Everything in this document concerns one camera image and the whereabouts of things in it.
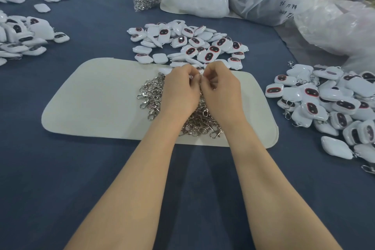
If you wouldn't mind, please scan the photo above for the person's left hand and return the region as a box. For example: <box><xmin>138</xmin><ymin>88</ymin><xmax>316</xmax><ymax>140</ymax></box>
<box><xmin>161</xmin><ymin>64</ymin><xmax>202</xmax><ymax>121</ymax></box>

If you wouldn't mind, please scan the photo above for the person's right hand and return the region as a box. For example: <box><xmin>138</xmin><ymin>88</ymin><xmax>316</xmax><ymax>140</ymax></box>
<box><xmin>200</xmin><ymin>61</ymin><xmax>246</xmax><ymax>127</ymax></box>

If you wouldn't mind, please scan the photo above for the pile of metal clasps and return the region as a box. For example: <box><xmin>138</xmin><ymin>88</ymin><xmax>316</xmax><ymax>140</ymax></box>
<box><xmin>137</xmin><ymin>72</ymin><xmax>224</xmax><ymax>138</ymax></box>

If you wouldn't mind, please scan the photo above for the pile of finished fobs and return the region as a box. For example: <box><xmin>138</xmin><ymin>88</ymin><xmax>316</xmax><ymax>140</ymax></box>
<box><xmin>265</xmin><ymin>62</ymin><xmax>375</xmax><ymax>174</ymax></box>

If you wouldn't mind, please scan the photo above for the person's left forearm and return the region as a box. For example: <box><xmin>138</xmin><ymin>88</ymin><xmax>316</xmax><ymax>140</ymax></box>
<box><xmin>64</xmin><ymin>116</ymin><xmax>189</xmax><ymax>250</ymax></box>

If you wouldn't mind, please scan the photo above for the person's right forearm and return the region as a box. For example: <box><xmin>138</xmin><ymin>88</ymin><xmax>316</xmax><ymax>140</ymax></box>
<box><xmin>225</xmin><ymin>116</ymin><xmax>342</xmax><ymax>250</ymax></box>

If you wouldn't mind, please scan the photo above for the cream felt work mat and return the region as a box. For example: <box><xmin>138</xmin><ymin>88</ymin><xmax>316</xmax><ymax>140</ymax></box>
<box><xmin>41</xmin><ymin>57</ymin><xmax>280</xmax><ymax>148</ymax></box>

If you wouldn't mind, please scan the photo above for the crumpled clear plastic bag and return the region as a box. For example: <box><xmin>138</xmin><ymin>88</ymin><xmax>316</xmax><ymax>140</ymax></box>
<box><xmin>295</xmin><ymin>0</ymin><xmax>375</xmax><ymax>73</ymax></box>

